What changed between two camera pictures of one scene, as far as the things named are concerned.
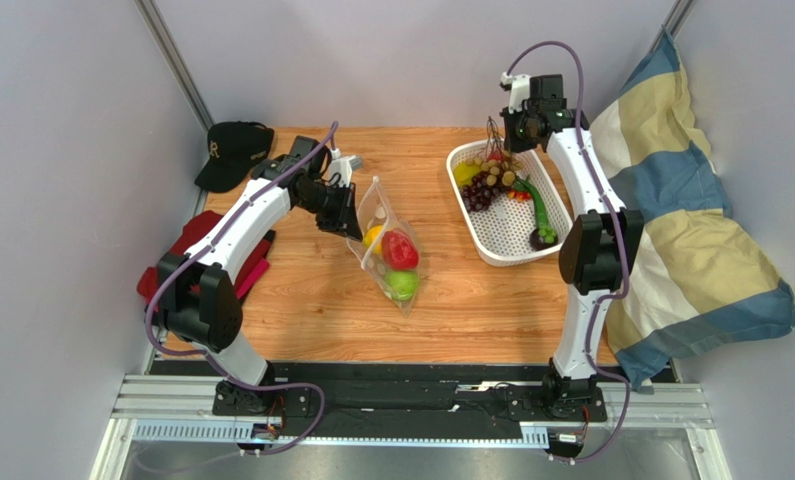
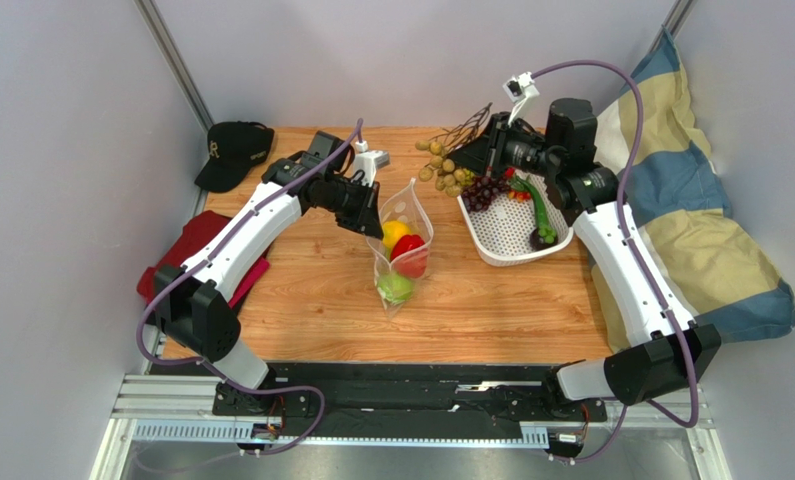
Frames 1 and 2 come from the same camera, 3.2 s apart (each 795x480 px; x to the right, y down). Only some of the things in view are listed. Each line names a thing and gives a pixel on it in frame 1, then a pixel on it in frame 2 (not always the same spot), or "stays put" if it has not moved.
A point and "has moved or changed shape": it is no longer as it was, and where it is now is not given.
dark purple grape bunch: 477,195 stays put
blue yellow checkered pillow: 706,279 stays put
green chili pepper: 541,218 stays put
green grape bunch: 495,160 has moved or changed shape
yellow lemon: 370,237 to 393,230
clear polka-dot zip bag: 389,250 has moved or changed shape
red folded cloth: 192,232 stays put
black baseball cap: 233,147 stays put
